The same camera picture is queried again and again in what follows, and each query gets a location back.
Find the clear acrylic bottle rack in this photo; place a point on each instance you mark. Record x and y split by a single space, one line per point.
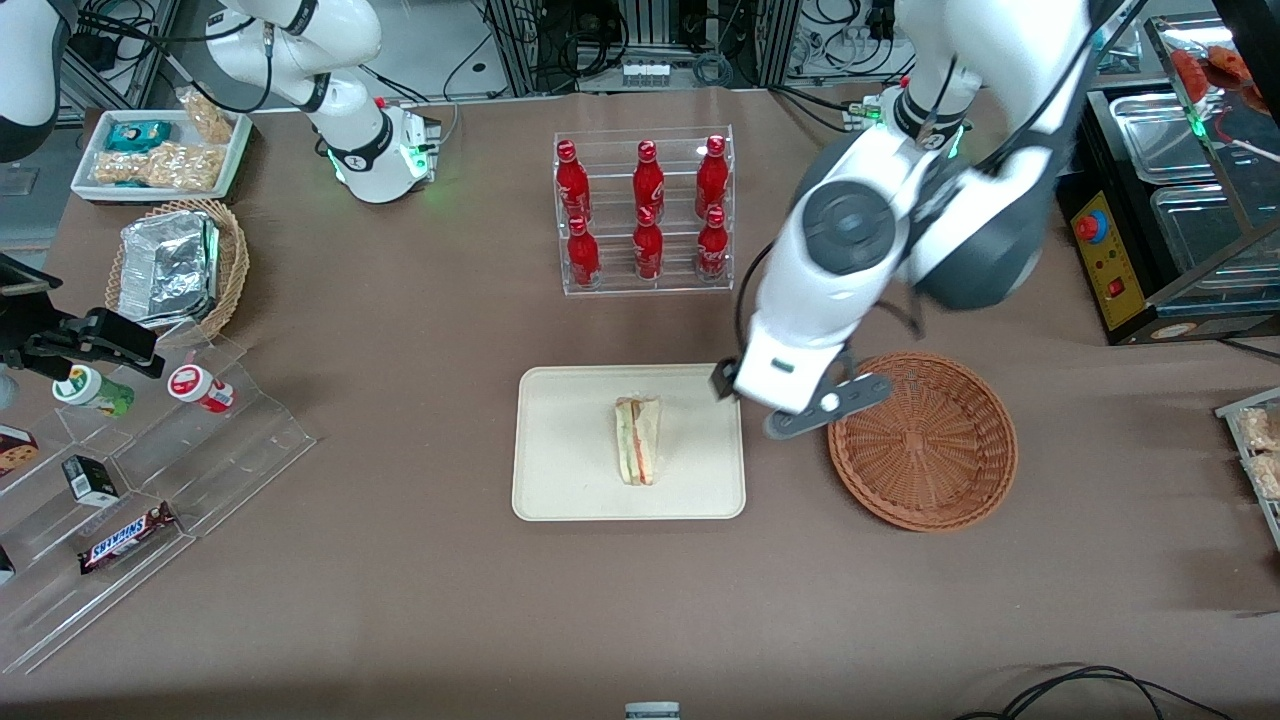
680 140

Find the black flat device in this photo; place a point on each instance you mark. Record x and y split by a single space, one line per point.
25 272

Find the teal snack packet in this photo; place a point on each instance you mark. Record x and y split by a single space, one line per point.
138 135

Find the brown round wicker basket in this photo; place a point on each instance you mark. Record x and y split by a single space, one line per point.
930 450

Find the brown cookie box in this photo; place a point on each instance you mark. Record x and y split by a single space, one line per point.
15 452

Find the white power strip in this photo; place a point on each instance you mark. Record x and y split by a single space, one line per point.
646 72

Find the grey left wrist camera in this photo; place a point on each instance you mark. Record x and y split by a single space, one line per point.
830 405

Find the red emergency stop button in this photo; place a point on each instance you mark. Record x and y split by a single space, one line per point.
1088 226

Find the clear rice snack bag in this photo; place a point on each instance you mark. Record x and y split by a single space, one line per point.
1268 476
1260 428

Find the white snack tray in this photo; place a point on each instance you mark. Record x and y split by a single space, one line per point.
90 185

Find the small clear nut bag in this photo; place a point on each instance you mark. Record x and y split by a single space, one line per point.
210 118

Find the red cola bottle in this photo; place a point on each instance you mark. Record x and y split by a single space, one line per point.
712 250
647 250
711 178
584 258
648 183
572 185

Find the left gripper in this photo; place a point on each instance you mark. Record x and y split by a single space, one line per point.
722 381

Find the green labelled drink cup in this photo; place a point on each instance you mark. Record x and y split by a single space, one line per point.
95 392

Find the black food warmer appliance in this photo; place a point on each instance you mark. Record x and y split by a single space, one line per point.
1130 300

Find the large clear nut bag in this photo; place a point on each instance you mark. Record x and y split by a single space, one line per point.
165 167

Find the light oval wicker basket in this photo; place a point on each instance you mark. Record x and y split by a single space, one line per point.
232 270

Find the red labelled drink cup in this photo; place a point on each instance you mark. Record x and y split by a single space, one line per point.
200 388

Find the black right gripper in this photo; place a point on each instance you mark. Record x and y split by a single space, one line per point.
40 343

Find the snickers chocolate bar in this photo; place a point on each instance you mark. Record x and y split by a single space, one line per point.
125 540

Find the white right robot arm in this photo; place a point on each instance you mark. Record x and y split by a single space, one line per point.
375 160

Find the steel warmer pan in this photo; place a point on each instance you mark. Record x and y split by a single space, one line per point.
1200 235
1160 135

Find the clear acrylic stepped stand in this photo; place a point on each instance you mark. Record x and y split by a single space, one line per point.
220 470

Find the silver foil containers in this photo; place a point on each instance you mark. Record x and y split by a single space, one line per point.
165 270

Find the beige rectangular serving tray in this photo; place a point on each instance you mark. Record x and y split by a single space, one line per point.
565 450

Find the triangular sandwich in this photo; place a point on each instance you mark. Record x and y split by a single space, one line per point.
640 440

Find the small grey device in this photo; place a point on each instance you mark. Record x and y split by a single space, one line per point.
652 711

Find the small black carton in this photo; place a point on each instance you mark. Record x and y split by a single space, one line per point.
90 480

